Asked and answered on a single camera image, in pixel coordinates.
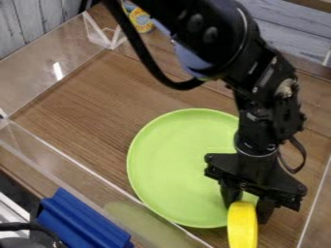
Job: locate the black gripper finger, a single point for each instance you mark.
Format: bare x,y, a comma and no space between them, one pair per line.
265,209
232,193

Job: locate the blue plastic block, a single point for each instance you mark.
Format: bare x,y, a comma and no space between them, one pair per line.
78,224

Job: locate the yellow toy banana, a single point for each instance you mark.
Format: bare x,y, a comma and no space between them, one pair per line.
242,225

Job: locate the green round plate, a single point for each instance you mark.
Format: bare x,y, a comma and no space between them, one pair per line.
166,165

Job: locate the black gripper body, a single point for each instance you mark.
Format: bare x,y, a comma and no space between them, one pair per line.
261,175

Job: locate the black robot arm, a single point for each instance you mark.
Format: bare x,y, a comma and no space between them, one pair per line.
221,46

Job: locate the clear acrylic corner bracket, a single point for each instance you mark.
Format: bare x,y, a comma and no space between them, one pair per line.
106,37

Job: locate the clear acrylic tray wall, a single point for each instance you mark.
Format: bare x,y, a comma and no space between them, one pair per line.
44,169

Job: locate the yellow blue labelled can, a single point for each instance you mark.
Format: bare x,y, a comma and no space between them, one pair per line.
138,16

